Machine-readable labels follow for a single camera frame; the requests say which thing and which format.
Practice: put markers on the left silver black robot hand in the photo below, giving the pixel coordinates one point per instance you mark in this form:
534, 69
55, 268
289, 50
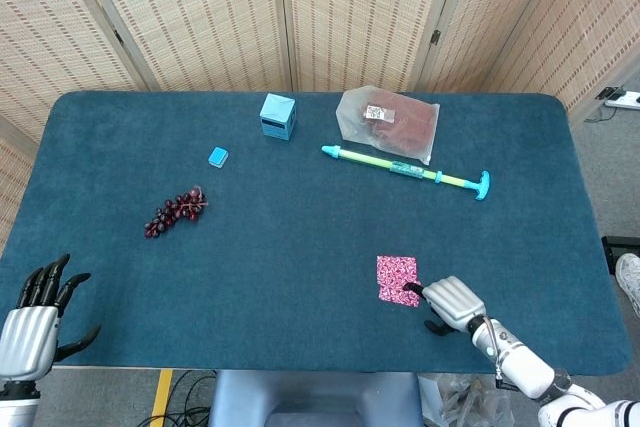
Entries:
25, 342

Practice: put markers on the dark red grape bunch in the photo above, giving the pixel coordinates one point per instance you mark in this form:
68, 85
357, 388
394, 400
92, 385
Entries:
175, 212

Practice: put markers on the light blue cardboard box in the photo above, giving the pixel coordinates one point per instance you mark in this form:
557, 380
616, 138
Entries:
277, 117

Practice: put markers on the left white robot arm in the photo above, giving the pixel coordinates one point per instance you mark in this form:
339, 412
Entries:
15, 407

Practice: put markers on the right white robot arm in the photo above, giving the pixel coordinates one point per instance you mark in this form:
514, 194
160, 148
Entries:
520, 364

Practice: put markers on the black floor stand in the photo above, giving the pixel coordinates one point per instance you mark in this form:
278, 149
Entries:
617, 247

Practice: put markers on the white sneaker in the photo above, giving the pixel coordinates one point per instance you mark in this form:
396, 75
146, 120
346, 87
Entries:
630, 277

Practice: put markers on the dark screen hinge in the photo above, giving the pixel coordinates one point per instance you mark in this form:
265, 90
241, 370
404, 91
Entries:
435, 37
118, 37

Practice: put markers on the woven bamboo screen panel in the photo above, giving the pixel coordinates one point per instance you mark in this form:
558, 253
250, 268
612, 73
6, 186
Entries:
590, 22
200, 17
10, 172
360, 17
480, 22
50, 47

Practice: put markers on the blue carpet table cover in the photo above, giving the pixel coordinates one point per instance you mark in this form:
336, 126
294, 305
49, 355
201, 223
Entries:
300, 247

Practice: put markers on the white power strip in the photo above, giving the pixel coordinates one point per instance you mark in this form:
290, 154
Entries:
627, 99

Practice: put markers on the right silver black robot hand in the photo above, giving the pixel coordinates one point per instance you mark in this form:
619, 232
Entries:
455, 302

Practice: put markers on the green blue toy water pump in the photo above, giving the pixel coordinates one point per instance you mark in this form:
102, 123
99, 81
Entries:
370, 159

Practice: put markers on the clear crumpled plastic bag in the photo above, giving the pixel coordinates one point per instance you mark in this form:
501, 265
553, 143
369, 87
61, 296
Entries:
465, 397

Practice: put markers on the small blue white box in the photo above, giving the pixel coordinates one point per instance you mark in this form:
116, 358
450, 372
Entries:
218, 157

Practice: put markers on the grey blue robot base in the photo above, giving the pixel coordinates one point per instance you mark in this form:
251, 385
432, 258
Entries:
315, 397

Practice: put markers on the clear bag with red contents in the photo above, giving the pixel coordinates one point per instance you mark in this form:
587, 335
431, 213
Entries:
410, 127

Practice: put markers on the pink patterned rectangular block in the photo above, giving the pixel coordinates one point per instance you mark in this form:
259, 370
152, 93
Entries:
395, 272

